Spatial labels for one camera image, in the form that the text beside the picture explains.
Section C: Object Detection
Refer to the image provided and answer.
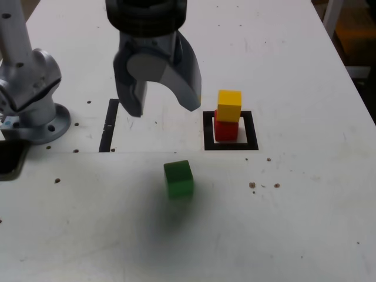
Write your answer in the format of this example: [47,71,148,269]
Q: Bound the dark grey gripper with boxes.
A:
[112,31,203,118]

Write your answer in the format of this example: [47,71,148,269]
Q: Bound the yellow cube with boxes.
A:
[217,89,243,123]

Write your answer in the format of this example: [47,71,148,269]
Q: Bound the red cube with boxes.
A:
[213,109,239,142]

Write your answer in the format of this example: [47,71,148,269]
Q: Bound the green cube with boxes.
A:
[163,160,194,200]

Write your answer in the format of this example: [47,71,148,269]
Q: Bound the black tape square outline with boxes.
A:
[202,110,259,152]

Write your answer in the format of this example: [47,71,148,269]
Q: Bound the black tape strip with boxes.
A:
[99,98,120,153]

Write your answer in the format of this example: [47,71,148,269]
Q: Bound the white frame post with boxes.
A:
[322,0,338,39]

